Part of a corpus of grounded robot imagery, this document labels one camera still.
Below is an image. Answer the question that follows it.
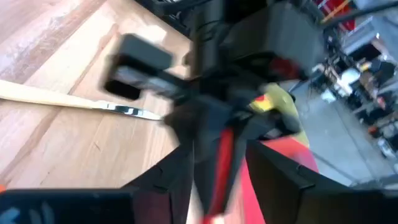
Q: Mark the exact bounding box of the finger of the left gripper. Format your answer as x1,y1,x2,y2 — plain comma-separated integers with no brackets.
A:
232,118,271,206
164,96,233,215

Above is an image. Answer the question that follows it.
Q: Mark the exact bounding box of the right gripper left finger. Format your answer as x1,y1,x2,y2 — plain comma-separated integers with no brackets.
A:
123,146,195,224

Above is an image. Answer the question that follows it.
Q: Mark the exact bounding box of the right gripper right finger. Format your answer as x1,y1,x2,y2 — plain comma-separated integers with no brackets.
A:
245,139,351,224

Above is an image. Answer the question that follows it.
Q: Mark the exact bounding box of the red silicone spatula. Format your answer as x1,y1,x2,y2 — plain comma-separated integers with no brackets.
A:
201,126,236,224

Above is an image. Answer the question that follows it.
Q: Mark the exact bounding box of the pink plastic bin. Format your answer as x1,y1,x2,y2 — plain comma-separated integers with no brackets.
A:
239,136,320,224

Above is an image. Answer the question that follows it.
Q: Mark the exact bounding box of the yellow plastic bin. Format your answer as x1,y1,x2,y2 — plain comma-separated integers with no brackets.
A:
248,82,310,147

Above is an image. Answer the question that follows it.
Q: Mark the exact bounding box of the cream-handled table knife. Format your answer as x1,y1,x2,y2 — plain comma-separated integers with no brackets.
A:
0,79,164,121

